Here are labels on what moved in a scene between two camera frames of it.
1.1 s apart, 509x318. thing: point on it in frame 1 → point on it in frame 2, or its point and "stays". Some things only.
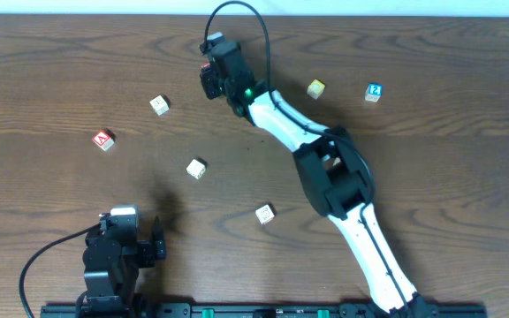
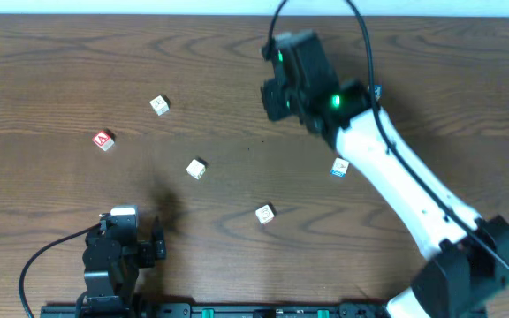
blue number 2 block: (374, 92) stays
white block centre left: (195, 169) stays
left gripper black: (149, 253) stays
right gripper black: (210, 82) → (274, 102)
